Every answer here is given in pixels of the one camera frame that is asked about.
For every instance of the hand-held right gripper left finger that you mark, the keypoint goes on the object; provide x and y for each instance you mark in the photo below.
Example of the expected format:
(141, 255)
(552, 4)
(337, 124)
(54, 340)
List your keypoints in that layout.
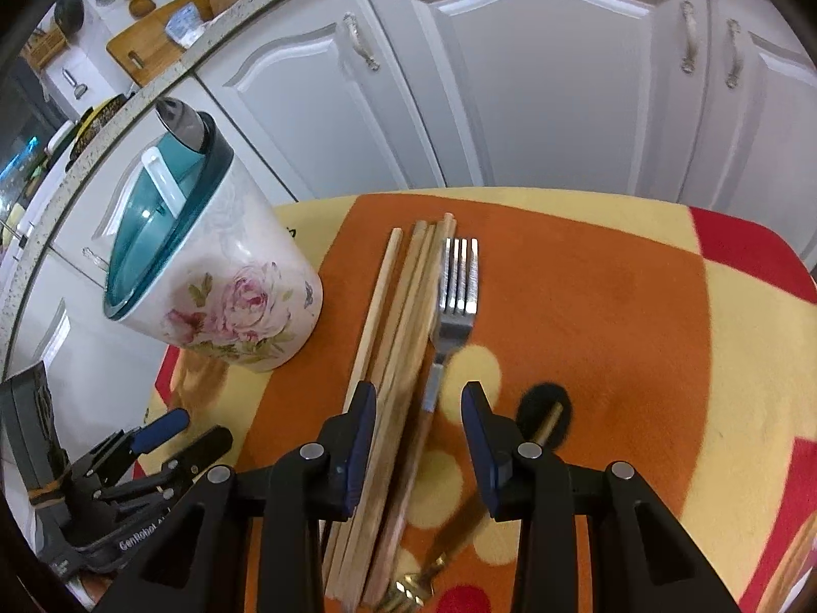
(360, 434)

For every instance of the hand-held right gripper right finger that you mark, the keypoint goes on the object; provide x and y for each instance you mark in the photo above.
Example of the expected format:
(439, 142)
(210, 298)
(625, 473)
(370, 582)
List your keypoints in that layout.
(479, 440)

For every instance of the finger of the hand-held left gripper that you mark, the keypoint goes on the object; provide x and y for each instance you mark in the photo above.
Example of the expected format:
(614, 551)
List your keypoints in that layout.
(207, 447)
(163, 428)

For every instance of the gold fork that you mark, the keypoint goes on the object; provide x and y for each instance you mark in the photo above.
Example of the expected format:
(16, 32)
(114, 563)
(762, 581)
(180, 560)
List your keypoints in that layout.
(447, 552)

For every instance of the silver fork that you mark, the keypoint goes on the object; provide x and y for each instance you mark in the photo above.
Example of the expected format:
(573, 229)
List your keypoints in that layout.
(456, 319)

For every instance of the floral ceramic utensil holder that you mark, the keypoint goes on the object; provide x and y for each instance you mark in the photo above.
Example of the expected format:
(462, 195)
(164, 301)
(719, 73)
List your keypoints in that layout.
(255, 255)

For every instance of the orange yellow red printed blanket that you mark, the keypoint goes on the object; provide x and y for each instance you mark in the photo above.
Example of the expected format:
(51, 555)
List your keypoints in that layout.
(606, 332)

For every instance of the white cabinet door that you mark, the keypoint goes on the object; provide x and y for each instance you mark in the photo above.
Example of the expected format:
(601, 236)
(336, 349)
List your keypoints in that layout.
(542, 76)
(319, 108)
(759, 140)
(89, 217)

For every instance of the yellow black clay pot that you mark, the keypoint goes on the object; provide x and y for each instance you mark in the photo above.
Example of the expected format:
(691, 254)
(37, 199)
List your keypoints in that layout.
(102, 115)

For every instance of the dark window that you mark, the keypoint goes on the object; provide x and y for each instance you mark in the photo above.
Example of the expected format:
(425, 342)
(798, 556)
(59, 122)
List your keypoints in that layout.
(25, 121)

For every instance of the metal peeler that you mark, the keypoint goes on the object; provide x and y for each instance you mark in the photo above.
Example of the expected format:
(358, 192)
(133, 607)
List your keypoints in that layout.
(78, 86)

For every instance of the wooden cutting board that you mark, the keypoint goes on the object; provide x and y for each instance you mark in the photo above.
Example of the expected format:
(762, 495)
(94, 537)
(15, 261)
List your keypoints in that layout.
(150, 38)

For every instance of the wooden chopstick basket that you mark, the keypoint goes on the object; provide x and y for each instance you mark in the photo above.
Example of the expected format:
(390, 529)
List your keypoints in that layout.
(48, 48)

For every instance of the blue white packet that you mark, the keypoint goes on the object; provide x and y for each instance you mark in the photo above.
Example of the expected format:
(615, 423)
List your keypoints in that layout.
(185, 25)

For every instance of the black hanging pan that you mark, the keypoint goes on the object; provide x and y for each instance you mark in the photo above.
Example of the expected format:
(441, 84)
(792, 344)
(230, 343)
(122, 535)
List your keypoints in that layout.
(69, 13)

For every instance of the speckled kitchen countertop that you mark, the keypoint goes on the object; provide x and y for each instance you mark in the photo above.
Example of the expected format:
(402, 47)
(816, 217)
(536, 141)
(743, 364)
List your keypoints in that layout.
(287, 0)

